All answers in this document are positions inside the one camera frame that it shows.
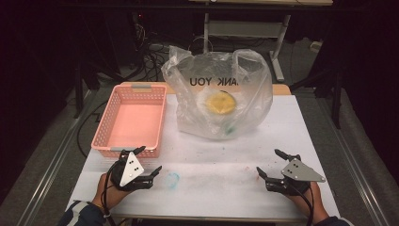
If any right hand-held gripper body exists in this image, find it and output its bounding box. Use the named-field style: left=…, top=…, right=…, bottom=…
left=265, top=153, right=327, bottom=197

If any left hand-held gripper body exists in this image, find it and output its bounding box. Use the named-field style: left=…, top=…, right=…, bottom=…
left=109, top=149, right=155, bottom=192

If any pink plastic basket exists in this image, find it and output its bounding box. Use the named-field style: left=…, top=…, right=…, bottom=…
left=90, top=84, right=168, bottom=159

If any clear smiley plastic bag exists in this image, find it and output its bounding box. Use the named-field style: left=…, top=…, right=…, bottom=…
left=160, top=44, right=274, bottom=141

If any person's left hand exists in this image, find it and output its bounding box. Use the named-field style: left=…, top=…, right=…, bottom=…
left=91, top=171, right=135, bottom=211

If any person's right hand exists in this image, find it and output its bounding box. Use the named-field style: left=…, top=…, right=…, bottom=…
left=286, top=182, right=330, bottom=225

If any white paper sheet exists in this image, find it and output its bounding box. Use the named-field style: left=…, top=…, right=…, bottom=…
left=65, top=93, right=341, bottom=220

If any black stand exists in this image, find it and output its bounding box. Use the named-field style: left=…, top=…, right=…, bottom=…
left=72, top=60, right=127, bottom=120
left=289, top=67, right=343, bottom=130

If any white power strip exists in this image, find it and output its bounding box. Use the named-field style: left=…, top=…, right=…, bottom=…
left=310, top=40, right=324, bottom=53

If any white-legged desk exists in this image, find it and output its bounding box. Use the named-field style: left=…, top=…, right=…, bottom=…
left=187, top=0, right=334, bottom=84

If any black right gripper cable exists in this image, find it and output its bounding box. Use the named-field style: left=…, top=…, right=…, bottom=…
left=290, top=184, right=315, bottom=226

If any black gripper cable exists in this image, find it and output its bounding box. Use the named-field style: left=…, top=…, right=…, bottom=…
left=290, top=184, right=315, bottom=226
left=103, top=158, right=119, bottom=226

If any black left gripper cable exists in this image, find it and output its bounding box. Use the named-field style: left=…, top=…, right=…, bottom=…
left=103, top=158, right=119, bottom=226

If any metal floor rail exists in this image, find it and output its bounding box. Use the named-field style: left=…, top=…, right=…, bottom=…
left=12, top=89, right=96, bottom=226
left=315, top=93, right=391, bottom=226

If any black floor cable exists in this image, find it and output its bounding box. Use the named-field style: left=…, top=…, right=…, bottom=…
left=76, top=99, right=109, bottom=158

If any bundle of floor cables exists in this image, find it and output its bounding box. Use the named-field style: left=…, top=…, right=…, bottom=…
left=133, top=23, right=215, bottom=83

